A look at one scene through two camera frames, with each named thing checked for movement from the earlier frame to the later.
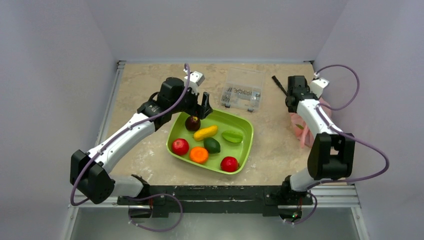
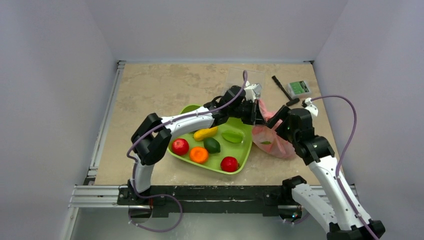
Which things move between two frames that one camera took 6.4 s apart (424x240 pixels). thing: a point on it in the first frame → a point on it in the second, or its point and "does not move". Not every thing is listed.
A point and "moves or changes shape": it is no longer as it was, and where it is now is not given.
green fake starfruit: (232, 136) does not move
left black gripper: (200, 111) → (259, 120)
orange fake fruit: (199, 155) does not move
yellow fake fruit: (205, 132) does not move
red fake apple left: (180, 147) does not move
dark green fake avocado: (212, 145) does not move
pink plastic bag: (307, 138) moves or changes shape
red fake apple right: (229, 164) does not move
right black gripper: (288, 94) → (278, 117)
